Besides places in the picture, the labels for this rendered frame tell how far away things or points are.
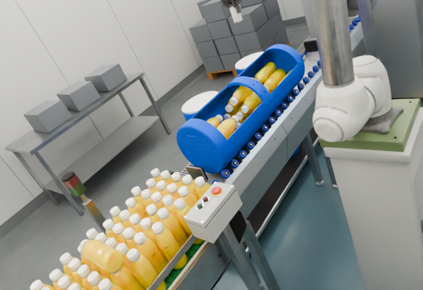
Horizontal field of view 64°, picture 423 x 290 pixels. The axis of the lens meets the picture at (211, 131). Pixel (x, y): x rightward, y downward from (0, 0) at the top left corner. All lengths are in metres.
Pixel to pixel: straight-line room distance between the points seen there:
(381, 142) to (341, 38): 0.46
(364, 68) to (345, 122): 0.25
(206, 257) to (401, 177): 0.81
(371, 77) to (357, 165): 0.37
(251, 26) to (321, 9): 3.87
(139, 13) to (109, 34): 0.65
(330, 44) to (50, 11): 4.13
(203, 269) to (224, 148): 0.51
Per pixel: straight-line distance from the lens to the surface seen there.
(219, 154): 1.52
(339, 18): 1.12
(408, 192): 1.54
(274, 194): 2.67
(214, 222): 1.24
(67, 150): 4.81
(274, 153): 1.86
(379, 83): 1.37
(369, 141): 1.41
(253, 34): 5.00
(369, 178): 1.53
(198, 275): 1.43
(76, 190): 1.66
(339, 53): 1.15
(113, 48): 5.21
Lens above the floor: 1.86
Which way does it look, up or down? 26 degrees down
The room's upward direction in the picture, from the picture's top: 24 degrees counter-clockwise
